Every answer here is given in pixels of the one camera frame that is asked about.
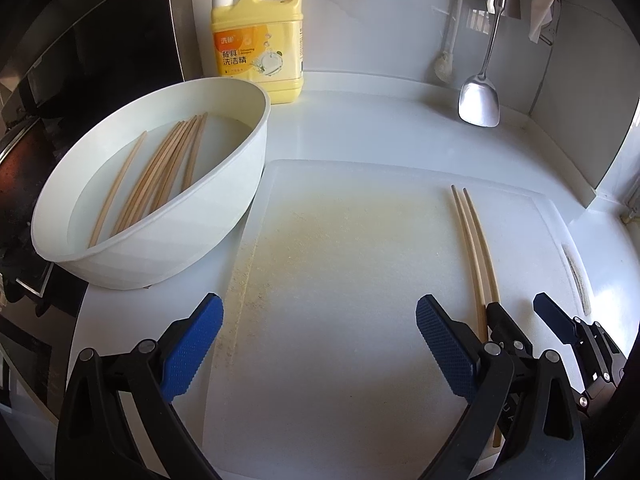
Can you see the white plastic basin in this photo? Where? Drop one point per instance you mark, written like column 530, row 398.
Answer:
column 200, row 220

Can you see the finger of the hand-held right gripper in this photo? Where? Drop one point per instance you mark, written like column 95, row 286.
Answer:
column 507, row 327
column 552, row 315

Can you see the metal spatula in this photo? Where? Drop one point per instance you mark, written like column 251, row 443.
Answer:
column 479, row 102

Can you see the yellow detergent pump bottle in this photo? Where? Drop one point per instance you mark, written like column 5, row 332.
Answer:
column 260, row 60

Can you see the white dish brush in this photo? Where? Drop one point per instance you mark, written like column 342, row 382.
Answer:
column 445, row 67

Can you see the white cloth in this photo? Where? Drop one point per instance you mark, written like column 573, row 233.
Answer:
column 540, row 0

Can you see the white plastic cutting board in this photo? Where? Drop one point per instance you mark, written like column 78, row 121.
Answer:
column 350, row 285

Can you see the pale wooden chopstick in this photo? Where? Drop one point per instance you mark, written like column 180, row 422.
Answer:
column 491, row 285
column 476, row 285

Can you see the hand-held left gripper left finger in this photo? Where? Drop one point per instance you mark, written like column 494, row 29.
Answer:
column 192, row 347

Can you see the bunch of brown chopsticks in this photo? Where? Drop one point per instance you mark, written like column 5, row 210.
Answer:
column 165, row 170

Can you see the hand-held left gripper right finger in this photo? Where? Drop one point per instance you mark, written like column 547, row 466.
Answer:
column 445, row 345

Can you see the black gas stove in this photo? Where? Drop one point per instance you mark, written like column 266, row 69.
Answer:
column 75, row 60

